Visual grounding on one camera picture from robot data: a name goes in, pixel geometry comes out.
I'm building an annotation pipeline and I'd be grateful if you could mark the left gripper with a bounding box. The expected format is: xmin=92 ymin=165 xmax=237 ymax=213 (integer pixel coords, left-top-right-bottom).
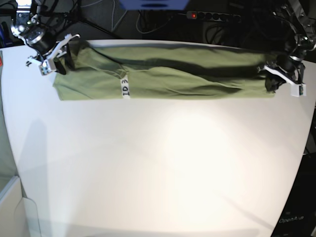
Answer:
xmin=257 ymin=59 xmax=305 ymax=93

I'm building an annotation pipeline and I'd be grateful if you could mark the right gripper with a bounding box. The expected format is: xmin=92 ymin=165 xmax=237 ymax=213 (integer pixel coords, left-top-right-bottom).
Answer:
xmin=26 ymin=34 xmax=80 ymax=75

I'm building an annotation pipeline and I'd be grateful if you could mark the green T-shirt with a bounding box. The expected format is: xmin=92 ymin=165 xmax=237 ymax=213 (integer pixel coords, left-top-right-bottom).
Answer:
xmin=53 ymin=42 xmax=274 ymax=101

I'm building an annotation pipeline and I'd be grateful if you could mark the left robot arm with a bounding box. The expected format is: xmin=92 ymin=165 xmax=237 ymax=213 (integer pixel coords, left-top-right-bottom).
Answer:
xmin=258 ymin=0 xmax=316 ymax=97

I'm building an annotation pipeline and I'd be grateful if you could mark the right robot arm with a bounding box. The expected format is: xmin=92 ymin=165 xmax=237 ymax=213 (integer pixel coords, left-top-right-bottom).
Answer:
xmin=10 ymin=0 xmax=80 ymax=76

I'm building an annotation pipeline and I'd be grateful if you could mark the white ID label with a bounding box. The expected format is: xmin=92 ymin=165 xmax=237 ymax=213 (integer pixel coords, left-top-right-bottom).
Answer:
xmin=120 ymin=76 xmax=131 ymax=99

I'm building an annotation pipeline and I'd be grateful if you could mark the black power strip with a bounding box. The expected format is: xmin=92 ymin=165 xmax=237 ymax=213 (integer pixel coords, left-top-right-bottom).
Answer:
xmin=185 ymin=11 xmax=241 ymax=23

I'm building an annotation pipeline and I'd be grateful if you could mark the black OpenArm box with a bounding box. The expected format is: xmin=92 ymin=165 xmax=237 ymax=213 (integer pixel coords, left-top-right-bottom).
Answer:
xmin=272 ymin=155 xmax=316 ymax=237

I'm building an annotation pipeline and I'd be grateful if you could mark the white bin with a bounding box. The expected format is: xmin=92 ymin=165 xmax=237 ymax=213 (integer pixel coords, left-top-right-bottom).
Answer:
xmin=0 ymin=176 xmax=41 ymax=237

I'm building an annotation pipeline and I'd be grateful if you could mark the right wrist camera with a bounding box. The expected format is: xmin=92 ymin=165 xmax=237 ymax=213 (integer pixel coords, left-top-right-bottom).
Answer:
xmin=39 ymin=60 xmax=56 ymax=76

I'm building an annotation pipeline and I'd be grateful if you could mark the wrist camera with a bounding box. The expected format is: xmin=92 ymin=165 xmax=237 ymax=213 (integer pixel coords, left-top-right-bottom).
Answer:
xmin=291 ymin=83 xmax=307 ymax=97
xmin=39 ymin=60 xmax=56 ymax=76

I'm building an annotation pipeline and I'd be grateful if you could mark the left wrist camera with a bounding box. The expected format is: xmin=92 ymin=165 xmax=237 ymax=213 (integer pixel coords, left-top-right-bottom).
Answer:
xmin=291 ymin=83 xmax=307 ymax=97

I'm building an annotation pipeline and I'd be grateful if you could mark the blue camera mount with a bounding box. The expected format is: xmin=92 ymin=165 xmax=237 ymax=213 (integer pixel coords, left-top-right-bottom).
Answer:
xmin=119 ymin=0 xmax=189 ymax=10

